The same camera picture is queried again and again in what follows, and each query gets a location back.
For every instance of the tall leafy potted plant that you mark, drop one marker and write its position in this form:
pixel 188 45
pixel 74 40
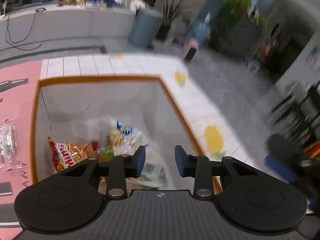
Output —
pixel 171 9

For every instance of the clear wrapped candy packet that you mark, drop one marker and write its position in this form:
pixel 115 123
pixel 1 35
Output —
pixel 9 157

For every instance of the trailing green ivy plant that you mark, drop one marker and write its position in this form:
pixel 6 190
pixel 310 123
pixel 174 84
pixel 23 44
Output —
pixel 231 11

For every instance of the dark grey drawer cabinet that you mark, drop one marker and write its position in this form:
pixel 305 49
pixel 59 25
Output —
pixel 241 38

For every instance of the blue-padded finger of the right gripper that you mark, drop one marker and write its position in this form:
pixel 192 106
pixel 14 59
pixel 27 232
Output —
pixel 282 170

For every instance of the pink small heater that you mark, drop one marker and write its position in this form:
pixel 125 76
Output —
pixel 190 50

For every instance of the orange rimmed white storage box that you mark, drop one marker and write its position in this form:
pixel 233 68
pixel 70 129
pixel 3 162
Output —
pixel 81 110

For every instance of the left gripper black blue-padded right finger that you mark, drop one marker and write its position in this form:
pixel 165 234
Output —
pixel 201 169

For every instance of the red yellow pretzel stick bag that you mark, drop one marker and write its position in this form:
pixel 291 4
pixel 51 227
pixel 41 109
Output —
pixel 65 155

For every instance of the grey round trash bin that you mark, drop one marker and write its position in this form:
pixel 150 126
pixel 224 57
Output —
pixel 145 28

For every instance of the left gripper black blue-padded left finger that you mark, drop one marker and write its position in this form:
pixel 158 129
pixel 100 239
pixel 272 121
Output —
pixel 118 169

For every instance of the pink restaurant table mat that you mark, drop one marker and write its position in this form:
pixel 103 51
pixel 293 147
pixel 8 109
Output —
pixel 18 87

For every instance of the blue water jug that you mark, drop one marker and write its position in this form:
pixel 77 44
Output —
pixel 200 30

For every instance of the green snack packet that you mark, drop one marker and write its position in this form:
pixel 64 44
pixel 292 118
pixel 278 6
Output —
pixel 105 154

